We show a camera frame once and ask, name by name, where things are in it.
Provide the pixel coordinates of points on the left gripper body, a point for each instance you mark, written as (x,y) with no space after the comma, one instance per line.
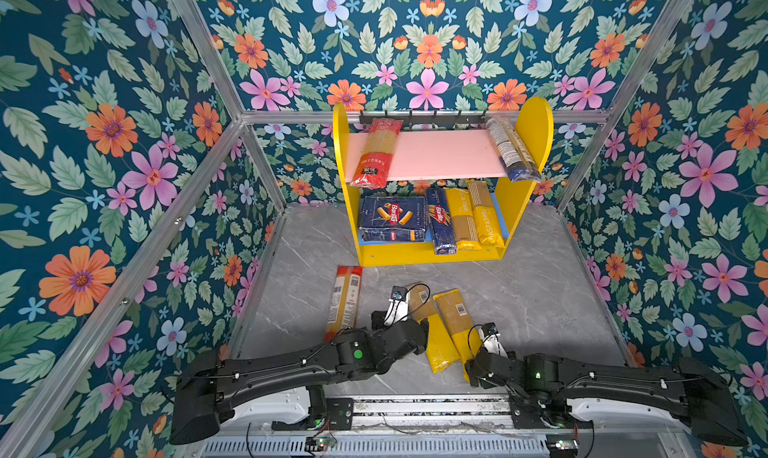
(382,326)

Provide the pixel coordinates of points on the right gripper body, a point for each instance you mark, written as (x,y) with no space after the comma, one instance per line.
(468,368)

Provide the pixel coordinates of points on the red spaghetti bag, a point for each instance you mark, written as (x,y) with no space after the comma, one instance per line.
(344,300)
(372,171)

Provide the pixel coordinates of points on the blue Barilla pasta box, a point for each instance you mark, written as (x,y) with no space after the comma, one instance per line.
(393,219)

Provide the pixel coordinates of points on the dark blue Barilla spaghetti bag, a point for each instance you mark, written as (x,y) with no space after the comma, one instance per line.
(443,235)

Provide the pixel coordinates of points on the yellow Pastatime spaghetti bag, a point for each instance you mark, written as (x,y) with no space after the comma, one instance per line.
(485,216)

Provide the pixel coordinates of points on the clear blue spaghetti bag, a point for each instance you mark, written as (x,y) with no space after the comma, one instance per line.
(513,153)

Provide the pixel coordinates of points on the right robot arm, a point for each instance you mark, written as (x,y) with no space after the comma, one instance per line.
(560,393)

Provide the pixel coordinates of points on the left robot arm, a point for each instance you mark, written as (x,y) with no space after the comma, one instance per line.
(209,389)

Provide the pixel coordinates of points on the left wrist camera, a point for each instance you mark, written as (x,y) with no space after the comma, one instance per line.
(398,308)

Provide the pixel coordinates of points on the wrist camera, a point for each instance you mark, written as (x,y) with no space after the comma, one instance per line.
(398,308)
(490,339)

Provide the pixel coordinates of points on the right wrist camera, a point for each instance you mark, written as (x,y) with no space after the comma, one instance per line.
(490,339)

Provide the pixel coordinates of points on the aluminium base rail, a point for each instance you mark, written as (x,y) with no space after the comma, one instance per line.
(488,413)

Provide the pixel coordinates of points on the black hook rail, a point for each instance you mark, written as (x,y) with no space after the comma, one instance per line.
(410,118)

